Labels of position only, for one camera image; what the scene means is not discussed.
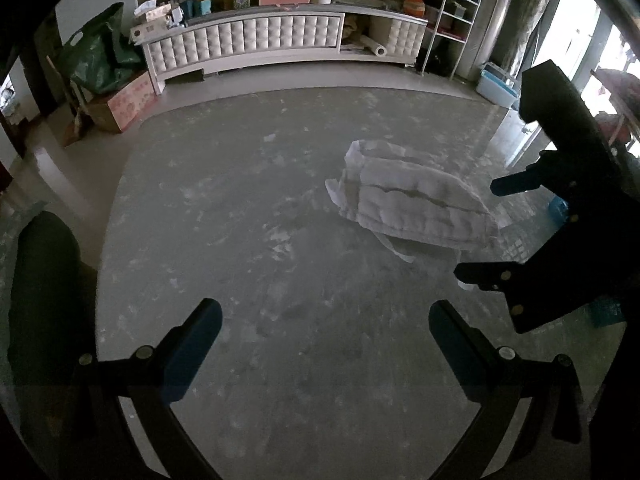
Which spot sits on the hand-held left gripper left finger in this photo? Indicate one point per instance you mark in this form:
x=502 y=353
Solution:
x=192 y=347

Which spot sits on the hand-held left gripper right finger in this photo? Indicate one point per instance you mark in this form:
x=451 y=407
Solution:
x=452 y=347

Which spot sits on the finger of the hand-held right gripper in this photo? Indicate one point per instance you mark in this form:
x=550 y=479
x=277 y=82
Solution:
x=487 y=274
x=520 y=181

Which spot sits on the blue plastic laundry basket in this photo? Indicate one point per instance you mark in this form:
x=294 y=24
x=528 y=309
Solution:
x=557 y=212

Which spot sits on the white quilted cloth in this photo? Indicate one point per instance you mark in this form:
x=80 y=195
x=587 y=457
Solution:
x=420 y=200

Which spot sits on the blue and white storage box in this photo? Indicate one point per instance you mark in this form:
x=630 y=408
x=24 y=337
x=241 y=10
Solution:
x=495 y=85

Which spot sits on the clothes drying rack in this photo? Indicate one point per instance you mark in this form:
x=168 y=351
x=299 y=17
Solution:
x=620 y=110

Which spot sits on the purple cloth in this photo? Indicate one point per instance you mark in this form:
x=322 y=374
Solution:
x=615 y=79

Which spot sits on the grey curtain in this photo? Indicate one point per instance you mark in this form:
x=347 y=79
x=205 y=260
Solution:
x=525 y=15

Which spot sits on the white shelf rack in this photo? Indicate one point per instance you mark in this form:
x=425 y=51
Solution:
x=450 y=25

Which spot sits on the rolled white paper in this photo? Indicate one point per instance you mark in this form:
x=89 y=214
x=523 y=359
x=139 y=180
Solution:
x=375 y=47

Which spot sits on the orange bag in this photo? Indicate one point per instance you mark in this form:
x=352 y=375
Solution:
x=414 y=4

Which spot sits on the pink cardboard box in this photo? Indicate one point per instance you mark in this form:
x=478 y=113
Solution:
x=125 y=102

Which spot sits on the white tufted TV cabinet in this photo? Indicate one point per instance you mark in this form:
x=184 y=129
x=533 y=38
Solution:
x=260 y=40

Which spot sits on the green plastic bag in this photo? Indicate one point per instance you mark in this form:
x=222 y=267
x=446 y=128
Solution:
x=100 y=50

